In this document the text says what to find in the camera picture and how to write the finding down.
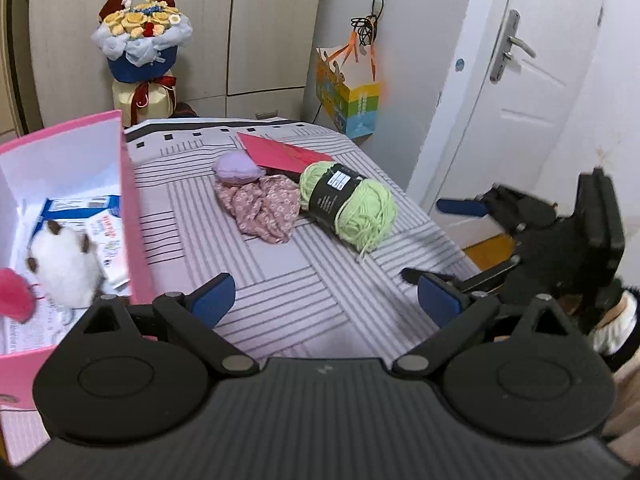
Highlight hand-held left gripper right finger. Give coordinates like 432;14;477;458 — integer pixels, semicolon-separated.
391;274;585;377

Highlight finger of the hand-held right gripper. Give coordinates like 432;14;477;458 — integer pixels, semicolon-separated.
436;184;559;235
400;255;524;295

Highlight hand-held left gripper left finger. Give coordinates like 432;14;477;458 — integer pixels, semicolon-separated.
62;272;260;380

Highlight green yarn ball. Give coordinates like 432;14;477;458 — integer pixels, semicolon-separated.
298;161;398;262

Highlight pink floral cloth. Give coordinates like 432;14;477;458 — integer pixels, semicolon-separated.
215;175;301;246

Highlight white tissue packet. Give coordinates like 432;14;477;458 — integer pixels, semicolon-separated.
82;212;132;291

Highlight pink cardboard box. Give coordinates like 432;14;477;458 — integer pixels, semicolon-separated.
0;109;157;412

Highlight purple plush toy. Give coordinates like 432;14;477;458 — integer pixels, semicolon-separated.
212;152;266;185

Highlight white plush cat toy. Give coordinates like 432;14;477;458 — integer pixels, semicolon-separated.
25;220;109;309

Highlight blue tissue packet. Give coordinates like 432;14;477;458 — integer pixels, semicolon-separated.
31;195;122;234

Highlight red plush toy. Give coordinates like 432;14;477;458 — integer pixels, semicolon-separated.
0;267;40;324

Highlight person's right forearm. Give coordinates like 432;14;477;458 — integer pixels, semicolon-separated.
582;285;640;377

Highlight striped table cloth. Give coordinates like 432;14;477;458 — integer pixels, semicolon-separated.
0;117;476;467

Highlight white door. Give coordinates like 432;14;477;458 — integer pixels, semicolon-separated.
405;0;609;252

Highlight colourful paper bag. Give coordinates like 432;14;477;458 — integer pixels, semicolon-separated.
315;30;386;141

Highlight red paper envelope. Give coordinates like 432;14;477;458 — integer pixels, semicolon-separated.
236;132;335;175

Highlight person's beige clothing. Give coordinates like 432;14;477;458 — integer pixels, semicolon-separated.
602;365;640;466

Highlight printed paper sheet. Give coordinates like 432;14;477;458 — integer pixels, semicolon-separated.
0;295;94;357

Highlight yellow flower bouquet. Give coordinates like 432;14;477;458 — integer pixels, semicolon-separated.
91;0;194;127

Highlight beige wardrobe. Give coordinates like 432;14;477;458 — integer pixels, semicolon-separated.
27;0;327;134

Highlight metal door handle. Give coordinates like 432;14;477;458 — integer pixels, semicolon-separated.
490;9;537;84

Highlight hanging black cables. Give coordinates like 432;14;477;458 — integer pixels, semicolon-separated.
350;0;385;46

